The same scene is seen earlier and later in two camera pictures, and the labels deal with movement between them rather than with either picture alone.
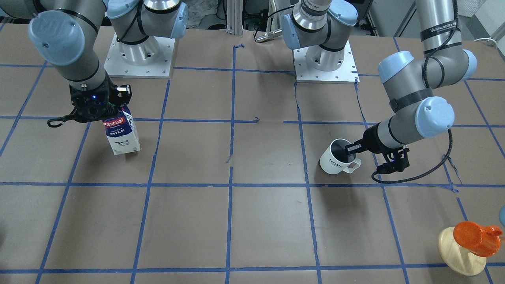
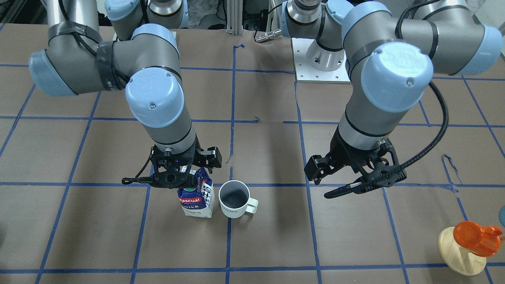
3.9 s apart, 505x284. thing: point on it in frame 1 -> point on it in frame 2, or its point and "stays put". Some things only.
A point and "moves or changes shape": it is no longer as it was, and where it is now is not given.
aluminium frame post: [234, 17] stays put
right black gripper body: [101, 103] -> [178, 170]
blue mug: [502, 215] stays put
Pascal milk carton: [122, 133] -> [198, 202]
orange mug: [481, 241] stays put
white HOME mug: [335, 159] moves or changes shape
